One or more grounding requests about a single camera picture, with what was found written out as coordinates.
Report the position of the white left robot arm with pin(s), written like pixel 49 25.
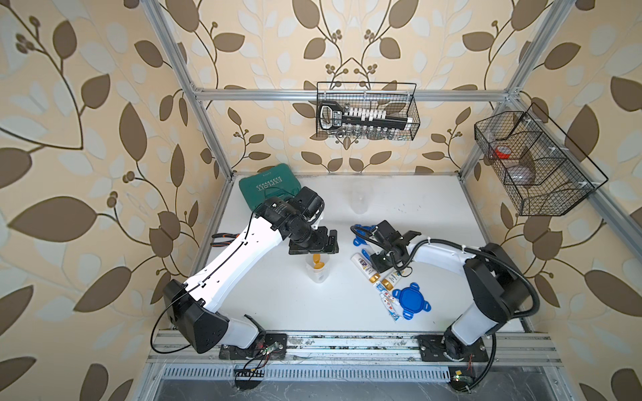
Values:
pixel 193 306

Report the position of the toothpaste tube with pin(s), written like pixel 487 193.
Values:
pixel 389 307

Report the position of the black wire basket right wall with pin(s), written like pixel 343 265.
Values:
pixel 531 160

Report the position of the black wire basket wall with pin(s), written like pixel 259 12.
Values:
pixel 395 98
pixel 531 160

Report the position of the aluminium frame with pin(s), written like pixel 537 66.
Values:
pixel 342 108

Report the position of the black wire basket back wall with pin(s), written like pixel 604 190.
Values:
pixel 395 98

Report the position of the white bottle purple label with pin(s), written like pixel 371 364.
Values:
pixel 366 268

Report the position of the clear plastic container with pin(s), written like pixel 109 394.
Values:
pixel 317 275
pixel 360 197

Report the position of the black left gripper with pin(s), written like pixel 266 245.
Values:
pixel 320 245

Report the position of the white bottle angled gold cap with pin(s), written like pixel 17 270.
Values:
pixel 391 280

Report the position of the blue lid front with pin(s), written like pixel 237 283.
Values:
pixel 411 301

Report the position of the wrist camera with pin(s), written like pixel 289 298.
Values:
pixel 309 204
pixel 386 234

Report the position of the black socket wrench set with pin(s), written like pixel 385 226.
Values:
pixel 333 116

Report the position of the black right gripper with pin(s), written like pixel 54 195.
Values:
pixel 378 266

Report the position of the blue lid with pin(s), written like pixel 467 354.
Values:
pixel 411 301
pixel 363 235

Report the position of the orange black side cutters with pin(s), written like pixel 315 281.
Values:
pixel 222 239

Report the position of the green plastic tool case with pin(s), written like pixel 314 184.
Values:
pixel 277 181

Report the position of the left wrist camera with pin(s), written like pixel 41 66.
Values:
pixel 309 204

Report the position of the blue lid upper left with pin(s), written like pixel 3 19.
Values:
pixel 363 235

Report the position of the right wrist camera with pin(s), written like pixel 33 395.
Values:
pixel 386 234

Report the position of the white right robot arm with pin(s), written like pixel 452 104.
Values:
pixel 499 290

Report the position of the red tape roll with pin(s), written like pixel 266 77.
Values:
pixel 503 152

